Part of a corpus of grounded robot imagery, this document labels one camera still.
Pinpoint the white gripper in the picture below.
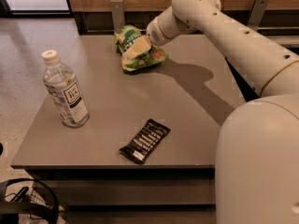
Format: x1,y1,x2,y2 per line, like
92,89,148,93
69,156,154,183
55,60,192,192
124,7,200,60

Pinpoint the green rice chip bag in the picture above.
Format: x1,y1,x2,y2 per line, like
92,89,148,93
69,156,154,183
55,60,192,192
114,25,168,73

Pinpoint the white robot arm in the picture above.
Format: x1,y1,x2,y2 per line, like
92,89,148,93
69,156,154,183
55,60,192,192
147,0,299,224

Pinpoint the black rxbar chocolate bar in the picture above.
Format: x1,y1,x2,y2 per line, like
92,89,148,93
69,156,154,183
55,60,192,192
119,119,171,164

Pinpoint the clear plastic tea bottle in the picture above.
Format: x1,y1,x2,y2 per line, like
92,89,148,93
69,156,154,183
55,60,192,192
41,49,90,128

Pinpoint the grey table with drawers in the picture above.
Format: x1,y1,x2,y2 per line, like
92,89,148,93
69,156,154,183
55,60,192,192
12,35,244,224

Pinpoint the left metal bracket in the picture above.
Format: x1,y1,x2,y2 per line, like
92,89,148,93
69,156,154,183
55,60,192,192
110,0,125,33

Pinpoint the metal bracket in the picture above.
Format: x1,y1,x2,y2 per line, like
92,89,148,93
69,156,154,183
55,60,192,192
248,0,269,31
110,0,125,33

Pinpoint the right metal bracket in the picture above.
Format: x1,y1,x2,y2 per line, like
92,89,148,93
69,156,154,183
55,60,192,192
248,0,269,31

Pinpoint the black wire basket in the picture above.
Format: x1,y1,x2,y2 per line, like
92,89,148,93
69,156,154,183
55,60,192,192
0,178,59,224

